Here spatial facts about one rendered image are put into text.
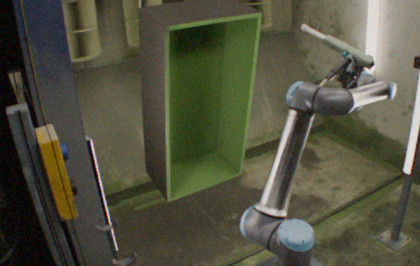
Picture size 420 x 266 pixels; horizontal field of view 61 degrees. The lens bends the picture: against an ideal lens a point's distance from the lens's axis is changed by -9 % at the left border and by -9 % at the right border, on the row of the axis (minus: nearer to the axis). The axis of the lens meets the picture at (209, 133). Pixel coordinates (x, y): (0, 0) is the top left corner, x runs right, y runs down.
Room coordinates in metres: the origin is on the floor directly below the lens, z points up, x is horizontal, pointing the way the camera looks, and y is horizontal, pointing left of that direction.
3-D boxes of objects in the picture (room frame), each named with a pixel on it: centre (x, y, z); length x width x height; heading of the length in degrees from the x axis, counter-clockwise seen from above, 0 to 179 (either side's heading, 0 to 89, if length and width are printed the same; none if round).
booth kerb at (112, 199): (3.19, -0.09, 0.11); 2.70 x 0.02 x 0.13; 118
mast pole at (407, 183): (2.02, -1.33, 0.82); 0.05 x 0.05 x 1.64; 28
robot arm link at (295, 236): (1.22, -0.32, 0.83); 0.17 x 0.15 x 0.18; 42
